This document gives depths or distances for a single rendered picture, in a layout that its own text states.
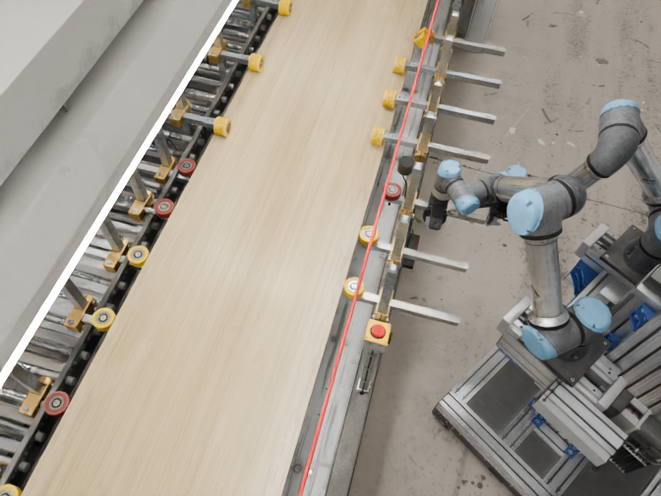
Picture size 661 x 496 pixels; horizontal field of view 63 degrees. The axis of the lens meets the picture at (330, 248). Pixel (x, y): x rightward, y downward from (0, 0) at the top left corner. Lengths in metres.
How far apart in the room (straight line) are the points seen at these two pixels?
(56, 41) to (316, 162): 2.00
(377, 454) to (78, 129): 2.45
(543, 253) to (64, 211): 1.34
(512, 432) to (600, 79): 2.94
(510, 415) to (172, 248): 1.69
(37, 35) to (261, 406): 1.57
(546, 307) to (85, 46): 1.44
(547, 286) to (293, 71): 1.72
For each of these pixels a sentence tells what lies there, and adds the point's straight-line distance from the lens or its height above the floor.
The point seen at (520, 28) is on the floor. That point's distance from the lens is 5.00.
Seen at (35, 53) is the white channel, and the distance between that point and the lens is 0.47.
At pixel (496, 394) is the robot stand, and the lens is 2.77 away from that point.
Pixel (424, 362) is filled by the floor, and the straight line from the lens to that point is 2.97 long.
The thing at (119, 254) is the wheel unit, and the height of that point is 0.84.
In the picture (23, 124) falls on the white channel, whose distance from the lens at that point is 0.46.
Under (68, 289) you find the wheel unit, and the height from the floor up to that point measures 1.02.
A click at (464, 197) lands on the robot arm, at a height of 1.29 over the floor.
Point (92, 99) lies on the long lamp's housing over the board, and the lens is 0.54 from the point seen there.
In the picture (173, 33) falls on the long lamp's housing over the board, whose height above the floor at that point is 2.37.
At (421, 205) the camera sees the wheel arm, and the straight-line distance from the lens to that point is 2.38.
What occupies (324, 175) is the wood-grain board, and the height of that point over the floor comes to 0.90.
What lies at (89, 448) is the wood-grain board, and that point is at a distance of 1.99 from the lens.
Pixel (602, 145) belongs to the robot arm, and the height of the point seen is 1.51.
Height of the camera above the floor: 2.72
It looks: 58 degrees down
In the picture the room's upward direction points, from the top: 4 degrees clockwise
